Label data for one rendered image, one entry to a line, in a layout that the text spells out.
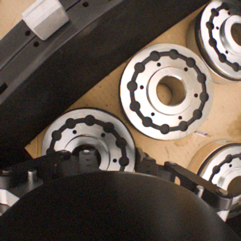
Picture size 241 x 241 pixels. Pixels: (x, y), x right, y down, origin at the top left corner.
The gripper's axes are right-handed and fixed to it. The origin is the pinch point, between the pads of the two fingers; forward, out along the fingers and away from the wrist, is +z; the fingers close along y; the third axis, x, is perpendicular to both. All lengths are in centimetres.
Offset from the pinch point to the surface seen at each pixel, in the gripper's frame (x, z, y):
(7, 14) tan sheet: 17.1, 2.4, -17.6
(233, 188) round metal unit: -3.1, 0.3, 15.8
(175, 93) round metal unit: 7.9, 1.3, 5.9
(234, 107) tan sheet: 7.5, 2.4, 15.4
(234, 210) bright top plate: -6.1, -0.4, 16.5
